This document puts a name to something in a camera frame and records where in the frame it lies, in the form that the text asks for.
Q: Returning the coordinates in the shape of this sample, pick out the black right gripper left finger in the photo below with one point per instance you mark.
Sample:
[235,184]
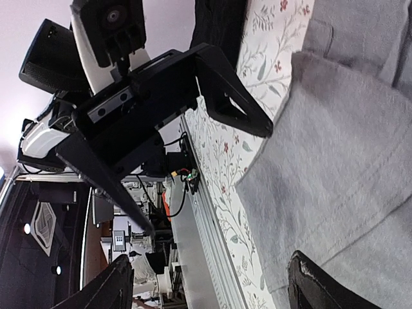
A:
[112,288]

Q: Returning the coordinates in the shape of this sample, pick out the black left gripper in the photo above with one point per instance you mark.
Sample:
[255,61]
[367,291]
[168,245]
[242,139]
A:
[121,123]

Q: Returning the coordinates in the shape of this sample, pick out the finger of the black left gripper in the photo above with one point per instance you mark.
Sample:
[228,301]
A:
[226,99]

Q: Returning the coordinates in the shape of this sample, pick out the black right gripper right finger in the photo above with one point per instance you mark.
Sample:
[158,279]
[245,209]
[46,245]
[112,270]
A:
[309,286]

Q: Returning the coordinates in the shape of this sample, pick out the black t-shirt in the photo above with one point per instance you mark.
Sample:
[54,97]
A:
[220,23]

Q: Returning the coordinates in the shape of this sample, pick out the grey garment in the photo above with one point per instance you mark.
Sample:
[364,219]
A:
[334,180]

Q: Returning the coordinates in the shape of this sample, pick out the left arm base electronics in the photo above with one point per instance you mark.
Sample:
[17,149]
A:
[182,164]

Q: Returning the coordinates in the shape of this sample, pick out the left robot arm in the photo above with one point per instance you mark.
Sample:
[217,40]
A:
[53,65]

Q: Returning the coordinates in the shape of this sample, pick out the floral tablecloth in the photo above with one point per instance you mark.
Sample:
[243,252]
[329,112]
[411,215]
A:
[273,31]

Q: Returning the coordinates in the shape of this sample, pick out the aluminium front rail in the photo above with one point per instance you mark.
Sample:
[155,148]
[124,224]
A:
[209,276]

